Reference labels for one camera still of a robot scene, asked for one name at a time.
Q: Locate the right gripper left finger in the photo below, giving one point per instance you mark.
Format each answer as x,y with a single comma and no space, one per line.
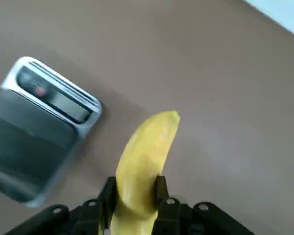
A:
88,215

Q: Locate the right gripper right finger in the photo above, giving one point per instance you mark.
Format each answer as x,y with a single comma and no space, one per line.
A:
176,218

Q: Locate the yellow banana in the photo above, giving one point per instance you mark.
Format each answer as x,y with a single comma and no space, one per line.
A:
142,159

